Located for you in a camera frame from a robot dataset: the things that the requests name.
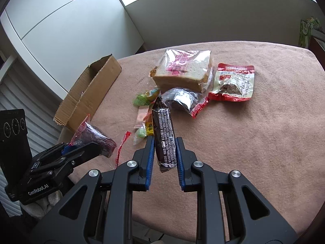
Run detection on chocolate cake clear wrapper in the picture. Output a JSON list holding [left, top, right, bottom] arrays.
[[69, 114, 132, 169]]

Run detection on yellow candy packet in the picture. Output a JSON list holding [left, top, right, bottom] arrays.
[[145, 122, 154, 136]]

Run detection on Snickers bar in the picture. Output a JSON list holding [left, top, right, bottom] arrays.
[[152, 96, 177, 172]]

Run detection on white cloth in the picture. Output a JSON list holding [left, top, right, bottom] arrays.
[[20, 191, 63, 220]]

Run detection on brown cardboard box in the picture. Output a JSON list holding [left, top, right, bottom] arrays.
[[53, 55, 122, 132]]

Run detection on pink green candy packet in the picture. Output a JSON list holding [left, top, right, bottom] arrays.
[[133, 106, 153, 145]]

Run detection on pink tablecloth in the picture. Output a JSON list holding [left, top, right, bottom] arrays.
[[58, 40, 325, 242]]

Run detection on colourful jelly cup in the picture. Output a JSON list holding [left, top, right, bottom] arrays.
[[145, 88, 160, 102]]

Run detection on packaged sliced bread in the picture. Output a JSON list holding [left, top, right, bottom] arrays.
[[150, 49, 213, 93]]

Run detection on red white snack pouch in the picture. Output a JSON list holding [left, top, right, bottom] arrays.
[[208, 63, 255, 102]]

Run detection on green tissue box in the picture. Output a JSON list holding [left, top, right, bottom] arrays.
[[298, 16, 321, 49]]

